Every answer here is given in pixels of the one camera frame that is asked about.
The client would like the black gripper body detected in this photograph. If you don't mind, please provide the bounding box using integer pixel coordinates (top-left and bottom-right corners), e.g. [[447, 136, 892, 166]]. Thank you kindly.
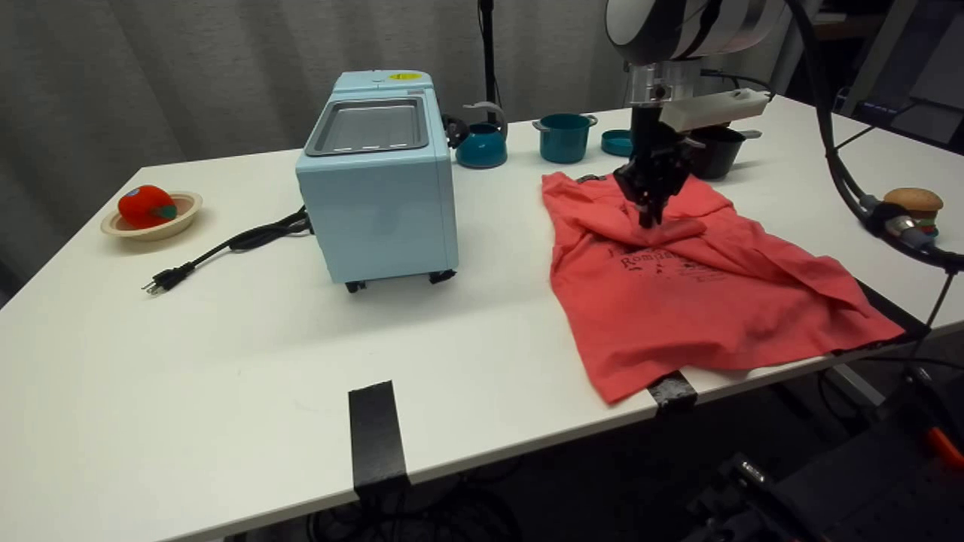
[[615, 106, 690, 206]]

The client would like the orange sweatshirt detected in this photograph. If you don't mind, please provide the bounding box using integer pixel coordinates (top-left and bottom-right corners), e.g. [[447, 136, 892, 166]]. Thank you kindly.
[[541, 172, 902, 404]]

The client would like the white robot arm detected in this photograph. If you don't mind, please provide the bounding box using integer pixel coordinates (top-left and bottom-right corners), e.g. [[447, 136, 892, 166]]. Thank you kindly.
[[606, 0, 789, 227]]

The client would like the teal pot lid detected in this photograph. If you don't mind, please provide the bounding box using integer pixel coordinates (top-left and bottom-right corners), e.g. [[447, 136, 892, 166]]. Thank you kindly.
[[598, 128, 631, 155]]

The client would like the black toy saucepan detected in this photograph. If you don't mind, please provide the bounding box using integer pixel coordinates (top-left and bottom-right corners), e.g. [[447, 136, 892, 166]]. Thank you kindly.
[[690, 127, 759, 179]]

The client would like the teal toy pot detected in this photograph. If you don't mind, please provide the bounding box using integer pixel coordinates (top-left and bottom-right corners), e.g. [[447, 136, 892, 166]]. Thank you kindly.
[[534, 113, 595, 166]]

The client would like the teal toy kettle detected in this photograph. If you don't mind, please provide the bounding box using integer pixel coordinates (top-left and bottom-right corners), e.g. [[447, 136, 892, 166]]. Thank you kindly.
[[443, 103, 507, 167]]

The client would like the black table clamp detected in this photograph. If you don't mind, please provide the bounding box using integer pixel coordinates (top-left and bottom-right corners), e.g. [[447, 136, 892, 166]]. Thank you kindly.
[[650, 372, 696, 409]]

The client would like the toy hamburger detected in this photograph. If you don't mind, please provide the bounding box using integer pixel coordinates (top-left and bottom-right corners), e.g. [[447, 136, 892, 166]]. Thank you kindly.
[[883, 185, 941, 234]]

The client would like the light blue toaster oven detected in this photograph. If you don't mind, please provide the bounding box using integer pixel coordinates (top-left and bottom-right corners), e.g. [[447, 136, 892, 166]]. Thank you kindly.
[[294, 70, 456, 293]]

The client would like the black tape strip right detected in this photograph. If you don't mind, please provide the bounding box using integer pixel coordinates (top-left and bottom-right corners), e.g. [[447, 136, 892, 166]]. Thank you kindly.
[[858, 279, 931, 341]]

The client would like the black tape strip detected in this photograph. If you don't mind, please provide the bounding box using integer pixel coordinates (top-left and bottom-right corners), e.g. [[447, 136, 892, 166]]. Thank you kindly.
[[858, 279, 931, 341], [348, 382, 405, 496]]

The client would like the black tape strip front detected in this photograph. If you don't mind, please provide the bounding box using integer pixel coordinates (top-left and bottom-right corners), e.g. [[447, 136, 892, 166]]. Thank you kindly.
[[348, 382, 405, 496]]

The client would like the beige shallow bowl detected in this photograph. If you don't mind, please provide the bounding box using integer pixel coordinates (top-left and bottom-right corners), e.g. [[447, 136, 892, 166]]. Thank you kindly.
[[98, 185, 202, 242]]

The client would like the red toy pepper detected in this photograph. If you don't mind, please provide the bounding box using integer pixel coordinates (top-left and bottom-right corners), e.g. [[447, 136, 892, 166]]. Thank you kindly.
[[117, 182, 176, 227]]

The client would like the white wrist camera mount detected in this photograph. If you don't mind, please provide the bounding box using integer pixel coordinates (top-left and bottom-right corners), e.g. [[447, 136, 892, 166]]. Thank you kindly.
[[659, 88, 768, 131]]

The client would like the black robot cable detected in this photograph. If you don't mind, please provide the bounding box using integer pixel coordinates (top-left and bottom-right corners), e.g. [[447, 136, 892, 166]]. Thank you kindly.
[[780, 0, 964, 275]]

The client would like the black camera stand pole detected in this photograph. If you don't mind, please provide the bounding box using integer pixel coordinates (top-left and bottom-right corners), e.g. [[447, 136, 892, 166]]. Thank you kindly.
[[475, 0, 497, 103]]

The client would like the black power cord with plug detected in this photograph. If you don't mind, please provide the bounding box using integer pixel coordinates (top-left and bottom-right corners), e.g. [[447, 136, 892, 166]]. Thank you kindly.
[[142, 204, 315, 299]]

